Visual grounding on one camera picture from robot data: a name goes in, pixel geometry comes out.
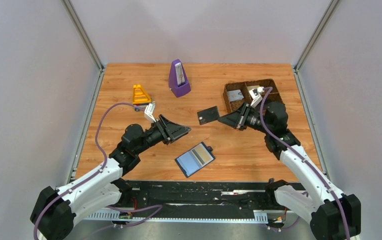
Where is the black card with stripe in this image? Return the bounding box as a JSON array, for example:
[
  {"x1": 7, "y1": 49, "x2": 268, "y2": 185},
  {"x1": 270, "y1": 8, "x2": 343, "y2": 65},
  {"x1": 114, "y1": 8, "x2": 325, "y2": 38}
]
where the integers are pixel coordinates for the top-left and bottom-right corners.
[{"x1": 197, "y1": 106, "x2": 220, "y2": 125}]

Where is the white silver card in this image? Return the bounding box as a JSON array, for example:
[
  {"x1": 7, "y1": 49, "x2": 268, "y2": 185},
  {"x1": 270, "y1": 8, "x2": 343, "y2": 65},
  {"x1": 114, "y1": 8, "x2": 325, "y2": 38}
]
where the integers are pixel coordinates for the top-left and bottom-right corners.
[{"x1": 226, "y1": 89, "x2": 244, "y2": 102}]

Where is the slotted cable duct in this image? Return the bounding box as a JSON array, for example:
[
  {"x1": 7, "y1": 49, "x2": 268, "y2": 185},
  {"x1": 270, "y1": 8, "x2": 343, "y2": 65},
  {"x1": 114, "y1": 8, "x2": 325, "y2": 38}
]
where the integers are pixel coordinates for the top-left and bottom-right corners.
[{"x1": 84, "y1": 208, "x2": 269, "y2": 224}]

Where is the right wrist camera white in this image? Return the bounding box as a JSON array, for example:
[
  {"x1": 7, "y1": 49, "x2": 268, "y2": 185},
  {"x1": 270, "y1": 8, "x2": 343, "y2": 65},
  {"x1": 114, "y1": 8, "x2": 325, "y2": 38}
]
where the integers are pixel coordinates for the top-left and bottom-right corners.
[{"x1": 249, "y1": 86, "x2": 265, "y2": 108}]

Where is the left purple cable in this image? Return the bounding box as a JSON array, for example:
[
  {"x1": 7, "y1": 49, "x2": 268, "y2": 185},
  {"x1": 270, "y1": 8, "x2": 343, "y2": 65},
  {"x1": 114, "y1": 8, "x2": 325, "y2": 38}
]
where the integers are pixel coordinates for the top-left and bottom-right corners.
[{"x1": 33, "y1": 101, "x2": 164, "y2": 240}]

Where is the yellow toy on wheels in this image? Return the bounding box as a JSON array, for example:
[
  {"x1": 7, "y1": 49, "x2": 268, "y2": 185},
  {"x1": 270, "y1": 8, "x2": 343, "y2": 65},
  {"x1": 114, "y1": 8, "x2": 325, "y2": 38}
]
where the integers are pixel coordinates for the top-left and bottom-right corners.
[{"x1": 132, "y1": 84, "x2": 153, "y2": 112}]

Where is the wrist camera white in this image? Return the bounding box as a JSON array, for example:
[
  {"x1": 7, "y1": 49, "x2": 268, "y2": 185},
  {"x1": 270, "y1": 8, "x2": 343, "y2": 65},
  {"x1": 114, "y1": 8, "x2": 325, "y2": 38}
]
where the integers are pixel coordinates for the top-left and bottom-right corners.
[
  {"x1": 144, "y1": 102, "x2": 157, "y2": 123},
  {"x1": 249, "y1": 86, "x2": 265, "y2": 108}
]

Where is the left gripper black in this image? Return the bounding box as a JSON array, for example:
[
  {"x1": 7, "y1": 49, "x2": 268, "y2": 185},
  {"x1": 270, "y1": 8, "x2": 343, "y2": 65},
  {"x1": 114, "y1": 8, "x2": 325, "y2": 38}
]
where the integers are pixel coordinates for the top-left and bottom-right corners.
[{"x1": 134, "y1": 114, "x2": 191, "y2": 155}]

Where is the purple cable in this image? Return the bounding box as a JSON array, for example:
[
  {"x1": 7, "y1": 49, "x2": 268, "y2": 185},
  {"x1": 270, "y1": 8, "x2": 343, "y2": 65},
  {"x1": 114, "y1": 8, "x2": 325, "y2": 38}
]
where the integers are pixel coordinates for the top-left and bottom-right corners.
[
  {"x1": 33, "y1": 101, "x2": 164, "y2": 240},
  {"x1": 259, "y1": 86, "x2": 352, "y2": 240}
]

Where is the brown wicker divided basket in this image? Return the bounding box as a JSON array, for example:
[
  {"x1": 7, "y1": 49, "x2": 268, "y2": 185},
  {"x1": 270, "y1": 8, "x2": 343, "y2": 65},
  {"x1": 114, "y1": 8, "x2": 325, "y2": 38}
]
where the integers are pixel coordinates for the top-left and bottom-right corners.
[{"x1": 223, "y1": 78, "x2": 283, "y2": 113}]

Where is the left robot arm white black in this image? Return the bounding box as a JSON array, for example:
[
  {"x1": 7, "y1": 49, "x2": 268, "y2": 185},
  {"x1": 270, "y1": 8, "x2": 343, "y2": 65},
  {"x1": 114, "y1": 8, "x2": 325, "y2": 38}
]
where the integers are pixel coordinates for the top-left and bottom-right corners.
[{"x1": 30, "y1": 114, "x2": 191, "y2": 240}]

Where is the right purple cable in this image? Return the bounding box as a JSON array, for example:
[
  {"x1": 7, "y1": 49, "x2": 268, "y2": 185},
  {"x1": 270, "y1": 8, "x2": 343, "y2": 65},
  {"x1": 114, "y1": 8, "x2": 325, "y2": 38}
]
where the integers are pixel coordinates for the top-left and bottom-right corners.
[{"x1": 259, "y1": 86, "x2": 352, "y2": 240}]

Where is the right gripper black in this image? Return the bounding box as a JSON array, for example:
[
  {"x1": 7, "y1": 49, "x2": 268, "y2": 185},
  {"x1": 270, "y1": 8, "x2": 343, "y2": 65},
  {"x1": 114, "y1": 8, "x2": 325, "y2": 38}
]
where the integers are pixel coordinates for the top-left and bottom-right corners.
[{"x1": 217, "y1": 101, "x2": 272, "y2": 135}]

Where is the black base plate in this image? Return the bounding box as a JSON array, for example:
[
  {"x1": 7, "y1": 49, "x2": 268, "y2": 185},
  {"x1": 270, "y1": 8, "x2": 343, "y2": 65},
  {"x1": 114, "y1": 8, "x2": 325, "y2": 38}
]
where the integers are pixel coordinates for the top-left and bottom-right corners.
[{"x1": 114, "y1": 180, "x2": 286, "y2": 221}]

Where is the yellow gold card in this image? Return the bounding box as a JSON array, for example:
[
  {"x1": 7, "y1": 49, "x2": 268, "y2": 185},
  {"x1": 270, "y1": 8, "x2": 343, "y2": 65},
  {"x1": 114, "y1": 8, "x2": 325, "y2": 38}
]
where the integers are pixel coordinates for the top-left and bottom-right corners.
[{"x1": 192, "y1": 146, "x2": 213, "y2": 166}]

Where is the blue leather card holder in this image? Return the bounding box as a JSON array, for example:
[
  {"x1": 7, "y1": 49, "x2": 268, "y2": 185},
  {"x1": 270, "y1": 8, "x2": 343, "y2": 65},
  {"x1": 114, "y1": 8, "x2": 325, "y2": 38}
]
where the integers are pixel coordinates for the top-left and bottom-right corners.
[{"x1": 175, "y1": 142, "x2": 216, "y2": 178}]

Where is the purple metronome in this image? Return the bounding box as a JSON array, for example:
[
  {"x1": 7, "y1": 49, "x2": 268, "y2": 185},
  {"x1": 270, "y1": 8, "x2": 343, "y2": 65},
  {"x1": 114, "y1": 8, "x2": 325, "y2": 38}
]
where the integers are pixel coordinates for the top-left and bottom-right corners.
[{"x1": 168, "y1": 59, "x2": 191, "y2": 98}]

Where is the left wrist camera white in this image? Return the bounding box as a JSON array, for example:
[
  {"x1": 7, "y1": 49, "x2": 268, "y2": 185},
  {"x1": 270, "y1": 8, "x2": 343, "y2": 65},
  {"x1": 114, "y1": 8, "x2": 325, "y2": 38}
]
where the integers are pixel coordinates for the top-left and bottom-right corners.
[{"x1": 144, "y1": 102, "x2": 157, "y2": 123}]

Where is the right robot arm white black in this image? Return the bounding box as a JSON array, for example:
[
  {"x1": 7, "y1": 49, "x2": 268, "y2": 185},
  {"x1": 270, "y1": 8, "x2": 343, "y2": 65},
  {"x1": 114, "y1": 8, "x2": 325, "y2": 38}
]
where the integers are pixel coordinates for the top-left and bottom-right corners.
[{"x1": 218, "y1": 101, "x2": 361, "y2": 240}]

